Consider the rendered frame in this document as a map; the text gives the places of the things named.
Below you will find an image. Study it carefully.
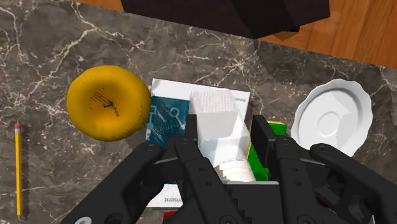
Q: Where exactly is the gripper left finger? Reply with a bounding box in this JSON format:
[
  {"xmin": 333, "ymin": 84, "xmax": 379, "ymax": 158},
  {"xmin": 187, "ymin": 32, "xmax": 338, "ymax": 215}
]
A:
[{"xmin": 60, "ymin": 114, "xmax": 246, "ymax": 224}]

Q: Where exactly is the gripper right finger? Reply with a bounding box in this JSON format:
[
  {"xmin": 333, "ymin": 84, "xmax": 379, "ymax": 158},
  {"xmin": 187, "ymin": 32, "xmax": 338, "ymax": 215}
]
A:
[{"xmin": 249, "ymin": 115, "xmax": 397, "ymax": 224}]

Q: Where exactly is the green box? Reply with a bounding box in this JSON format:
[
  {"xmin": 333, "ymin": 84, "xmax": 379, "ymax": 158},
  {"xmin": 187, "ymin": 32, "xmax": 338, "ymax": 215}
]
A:
[{"xmin": 246, "ymin": 120, "xmax": 288, "ymax": 182}]

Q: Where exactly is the small red object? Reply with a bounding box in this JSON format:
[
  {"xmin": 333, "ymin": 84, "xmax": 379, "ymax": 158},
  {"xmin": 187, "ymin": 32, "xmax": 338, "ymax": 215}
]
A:
[{"xmin": 162, "ymin": 211, "xmax": 178, "ymax": 224}]

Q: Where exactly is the yellow round fruit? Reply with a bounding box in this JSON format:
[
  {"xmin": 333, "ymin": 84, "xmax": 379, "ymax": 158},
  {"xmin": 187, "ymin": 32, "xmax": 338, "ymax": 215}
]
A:
[{"xmin": 66, "ymin": 65, "xmax": 153, "ymax": 143}]

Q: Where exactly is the white scalloped plate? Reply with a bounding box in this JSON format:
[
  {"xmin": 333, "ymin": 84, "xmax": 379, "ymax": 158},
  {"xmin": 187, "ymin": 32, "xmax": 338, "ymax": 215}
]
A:
[{"xmin": 290, "ymin": 78, "xmax": 374, "ymax": 158}]

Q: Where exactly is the white tube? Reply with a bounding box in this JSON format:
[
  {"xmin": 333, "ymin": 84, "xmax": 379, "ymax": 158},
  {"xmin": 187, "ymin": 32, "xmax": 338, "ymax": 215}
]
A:
[{"xmin": 189, "ymin": 88, "xmax": 257, "ymax": 183}]

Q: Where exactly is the white and teal book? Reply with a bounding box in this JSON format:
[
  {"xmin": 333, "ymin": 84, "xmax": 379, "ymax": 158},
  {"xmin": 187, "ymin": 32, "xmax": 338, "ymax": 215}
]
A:
[{"xmin": 144, "ymin": 77, "xmax": 251, "ymax": 209}]

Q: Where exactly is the yellow pencil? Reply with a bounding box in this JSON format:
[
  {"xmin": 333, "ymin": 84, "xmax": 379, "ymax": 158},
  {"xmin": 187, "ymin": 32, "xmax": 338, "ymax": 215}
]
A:
[{"xmin": 15, "ymin": 123, "xmax": 24, "ymax": 221}]

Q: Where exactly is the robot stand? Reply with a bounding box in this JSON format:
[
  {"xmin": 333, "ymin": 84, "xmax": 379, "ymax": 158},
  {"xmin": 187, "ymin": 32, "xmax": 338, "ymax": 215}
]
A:
[{"xmin": 120, "ymin": 0, "xmax": 331, "ymax": 40}]

